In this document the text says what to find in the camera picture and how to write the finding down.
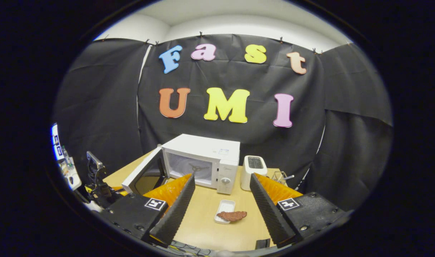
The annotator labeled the brown meat piece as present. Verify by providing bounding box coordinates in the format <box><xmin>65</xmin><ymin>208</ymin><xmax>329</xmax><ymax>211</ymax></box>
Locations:
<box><xmin>217</xmin><ymin>211</ymin><xmax>248</xmax><ymax>222</ymax></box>

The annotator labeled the wire utensil basket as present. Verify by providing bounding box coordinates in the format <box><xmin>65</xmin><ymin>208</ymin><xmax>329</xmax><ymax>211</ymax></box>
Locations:
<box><xmin>272</xmin><ymin>171</ymin><xmax>295</xmax><ymax>187</ymax></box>

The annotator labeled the white rectangular tray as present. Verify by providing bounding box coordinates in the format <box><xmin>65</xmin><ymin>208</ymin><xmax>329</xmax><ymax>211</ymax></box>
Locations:
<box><xmin>214</xmin><ymin>200</ymin><xmax>236</xmax><ymax>225</ymax></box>

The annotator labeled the white cluttered side desk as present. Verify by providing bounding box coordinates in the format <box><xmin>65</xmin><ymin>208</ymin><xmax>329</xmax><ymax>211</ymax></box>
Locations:
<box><xmin>50</xmin><ymin>123</ymin><xmax>82</xmax><ymax>191</ymax></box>

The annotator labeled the bundle of dark cables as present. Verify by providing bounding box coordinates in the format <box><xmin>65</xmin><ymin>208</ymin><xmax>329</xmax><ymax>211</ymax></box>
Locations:
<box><xmin>166</xmin><ymin>241</ymin><xmax>213</xmax><ymax>257</ymax></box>

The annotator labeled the white toaster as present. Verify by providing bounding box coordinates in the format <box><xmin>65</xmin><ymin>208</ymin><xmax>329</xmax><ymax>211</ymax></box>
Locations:
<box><xmin>240</xmin><ymin>155</ymin><xmax>268</xmax><ymax>191</ymax></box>

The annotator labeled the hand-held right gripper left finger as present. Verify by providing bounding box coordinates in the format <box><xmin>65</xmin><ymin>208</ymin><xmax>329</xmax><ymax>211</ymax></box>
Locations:
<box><xmin>96</xmin><ymin>173</ymin><xmax>196</xmax><ymax>248</ymax></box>

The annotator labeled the white microwave oven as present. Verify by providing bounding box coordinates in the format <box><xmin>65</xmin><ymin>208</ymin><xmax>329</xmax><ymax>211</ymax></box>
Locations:
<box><xmin>122</xmin><ymin>134</ymin><xmax>241</xmax><ymax>196</ymax></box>

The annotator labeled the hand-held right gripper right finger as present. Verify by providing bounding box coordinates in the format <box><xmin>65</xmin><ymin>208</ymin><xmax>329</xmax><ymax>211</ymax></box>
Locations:
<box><xmin>250</xmin><ymin>173</ymin><xmax>348</xmax><ymax>248</ymax></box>

